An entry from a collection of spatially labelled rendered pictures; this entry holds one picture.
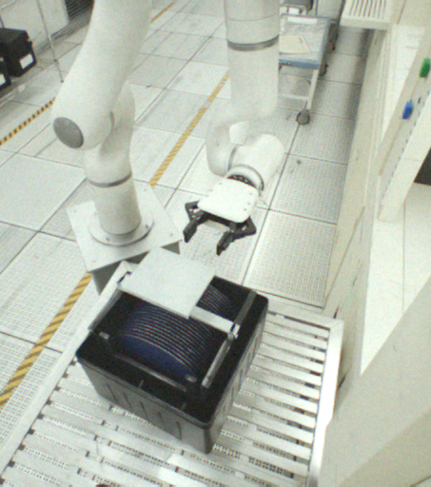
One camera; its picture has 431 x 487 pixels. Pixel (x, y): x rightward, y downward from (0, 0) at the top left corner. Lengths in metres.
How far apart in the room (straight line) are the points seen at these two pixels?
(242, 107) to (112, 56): 0.26
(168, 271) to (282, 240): 1.59
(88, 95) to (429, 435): 0.77
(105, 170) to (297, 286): 1.27
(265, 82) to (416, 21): 1.78
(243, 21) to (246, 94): 0.12
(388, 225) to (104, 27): 0.79
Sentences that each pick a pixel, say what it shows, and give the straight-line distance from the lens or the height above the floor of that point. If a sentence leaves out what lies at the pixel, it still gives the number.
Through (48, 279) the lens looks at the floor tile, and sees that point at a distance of 2.14.
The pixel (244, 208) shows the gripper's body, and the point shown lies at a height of 1.08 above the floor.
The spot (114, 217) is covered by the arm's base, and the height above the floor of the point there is 0.84.
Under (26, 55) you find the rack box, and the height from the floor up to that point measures 0.29.
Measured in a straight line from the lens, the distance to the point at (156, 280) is 0.62.
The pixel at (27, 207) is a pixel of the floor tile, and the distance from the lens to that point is 2.59.
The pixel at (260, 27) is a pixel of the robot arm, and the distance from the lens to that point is 0.71.
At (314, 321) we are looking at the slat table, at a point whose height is 0.76.
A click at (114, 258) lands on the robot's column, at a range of 1.10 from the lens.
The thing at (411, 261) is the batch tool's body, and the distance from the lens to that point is 1.03.
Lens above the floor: 1.58
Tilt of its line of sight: 49 degrees down
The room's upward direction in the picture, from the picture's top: straight up
